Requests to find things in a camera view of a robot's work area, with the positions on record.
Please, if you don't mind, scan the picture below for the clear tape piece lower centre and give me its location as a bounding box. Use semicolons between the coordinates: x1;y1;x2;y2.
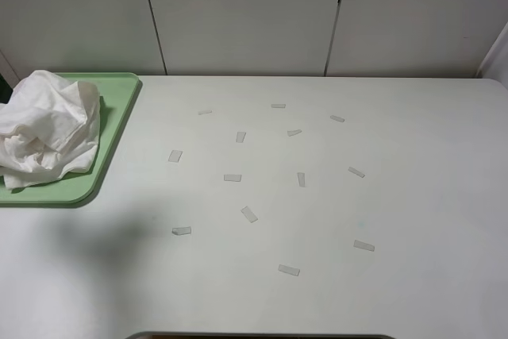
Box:
241;206;258;223

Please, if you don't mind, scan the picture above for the clear tape piece bottom middle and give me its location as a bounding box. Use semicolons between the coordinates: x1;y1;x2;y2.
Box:
278;264;300;276

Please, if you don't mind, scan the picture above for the clear tape piece centre left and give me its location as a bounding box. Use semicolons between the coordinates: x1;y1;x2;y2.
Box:
224;174;242;182

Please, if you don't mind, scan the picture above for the clear tape piece near shirt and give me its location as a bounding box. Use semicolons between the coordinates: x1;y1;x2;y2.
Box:
236;132;246;143

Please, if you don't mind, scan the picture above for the clear tape piece lower left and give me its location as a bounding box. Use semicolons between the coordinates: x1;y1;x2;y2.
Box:
171;226;192;236

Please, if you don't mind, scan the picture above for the green plastic tray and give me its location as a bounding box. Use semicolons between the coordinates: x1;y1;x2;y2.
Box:
1;72;142;207

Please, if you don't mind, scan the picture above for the clear tape piece lower right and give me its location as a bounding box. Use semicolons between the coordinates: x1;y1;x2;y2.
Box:
353;240;375;252

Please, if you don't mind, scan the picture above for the clear tape piece vertical middle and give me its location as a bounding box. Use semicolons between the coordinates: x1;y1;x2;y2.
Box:
297;172;306;187

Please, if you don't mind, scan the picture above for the white short sleeve shirt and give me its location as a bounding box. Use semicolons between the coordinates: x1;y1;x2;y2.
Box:
1;70;101;191

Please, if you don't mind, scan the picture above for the clear tape piece upper right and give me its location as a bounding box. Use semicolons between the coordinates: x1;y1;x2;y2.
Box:
330;115;345;123

